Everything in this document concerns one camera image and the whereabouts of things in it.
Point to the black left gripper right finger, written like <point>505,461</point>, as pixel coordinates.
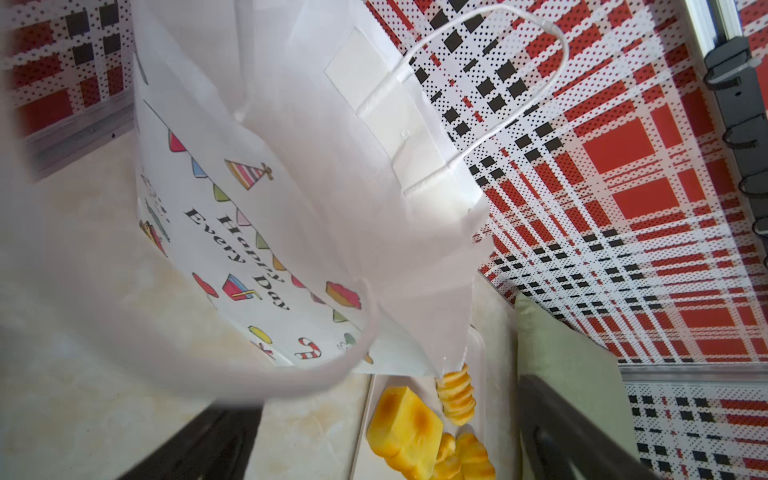
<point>560,442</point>

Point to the green cushion pillow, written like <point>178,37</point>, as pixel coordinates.
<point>582,372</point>

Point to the long ridged yellow bread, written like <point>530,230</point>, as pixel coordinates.
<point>456,395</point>

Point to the white paper gift bag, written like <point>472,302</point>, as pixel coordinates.
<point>293,141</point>

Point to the beige plastic tray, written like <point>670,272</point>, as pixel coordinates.
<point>366,464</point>

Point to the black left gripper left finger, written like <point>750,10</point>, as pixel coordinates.
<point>216,444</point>

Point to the twisted braided yellow bread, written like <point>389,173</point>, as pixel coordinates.
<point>463,457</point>

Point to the yellow square toast bread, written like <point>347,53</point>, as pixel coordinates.
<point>405,432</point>

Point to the black wall hook rail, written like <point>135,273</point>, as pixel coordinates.
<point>731,74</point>

